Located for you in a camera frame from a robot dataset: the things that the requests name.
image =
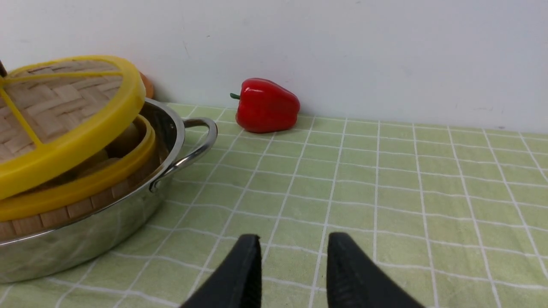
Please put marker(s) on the yellow bamboo steamer basket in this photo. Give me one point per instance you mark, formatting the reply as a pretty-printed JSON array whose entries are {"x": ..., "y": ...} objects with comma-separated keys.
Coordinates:
[{"x": 124, "y": 165}]

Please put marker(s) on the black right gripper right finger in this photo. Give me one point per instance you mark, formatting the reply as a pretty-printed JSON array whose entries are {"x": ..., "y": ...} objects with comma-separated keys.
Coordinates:
[{"x": 353, "y": 280}]

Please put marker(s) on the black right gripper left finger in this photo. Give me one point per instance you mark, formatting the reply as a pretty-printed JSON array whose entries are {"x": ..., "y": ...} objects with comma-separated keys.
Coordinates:
[{"x": 237, "y": 282}]

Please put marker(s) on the yellow bamboo steamer lid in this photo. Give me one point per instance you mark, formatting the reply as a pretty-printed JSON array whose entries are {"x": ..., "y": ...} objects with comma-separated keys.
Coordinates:
[{"x": 56, "y": 114}]

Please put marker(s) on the red bell pepper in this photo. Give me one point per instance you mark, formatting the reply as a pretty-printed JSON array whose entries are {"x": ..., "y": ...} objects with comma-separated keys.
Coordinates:
[{"x": 265, "y": 107}]

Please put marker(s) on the stainless steel pot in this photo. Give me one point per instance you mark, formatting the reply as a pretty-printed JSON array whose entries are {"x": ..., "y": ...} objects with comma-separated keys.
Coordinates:
[{"x": 79, "y": 240}]

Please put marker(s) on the green checkered tablecloth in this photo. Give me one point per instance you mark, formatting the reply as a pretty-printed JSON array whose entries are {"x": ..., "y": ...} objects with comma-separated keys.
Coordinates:
[{"x": 456, "y": 216}]

